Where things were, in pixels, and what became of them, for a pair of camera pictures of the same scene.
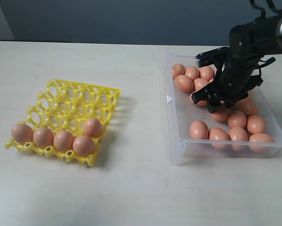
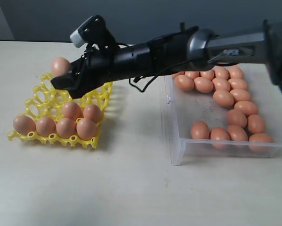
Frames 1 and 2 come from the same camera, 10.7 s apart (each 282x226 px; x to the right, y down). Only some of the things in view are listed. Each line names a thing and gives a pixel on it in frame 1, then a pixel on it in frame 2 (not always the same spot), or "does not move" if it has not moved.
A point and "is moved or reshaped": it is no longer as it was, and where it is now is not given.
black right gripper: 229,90 → 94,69
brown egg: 206,72 does not move
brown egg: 84,146 → 86,129
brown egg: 199,83 does not move
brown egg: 237,118 does not move
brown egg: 247,107 does not move
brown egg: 221,116 → 72,110
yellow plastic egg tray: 67,121 is moved or reshaped
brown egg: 200,103 → 60,66
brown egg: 63,141 → 66,127
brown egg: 22,133 → 24,125
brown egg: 43,137 → 45,126
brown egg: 92,127 → 92,112
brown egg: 199,130 does not move
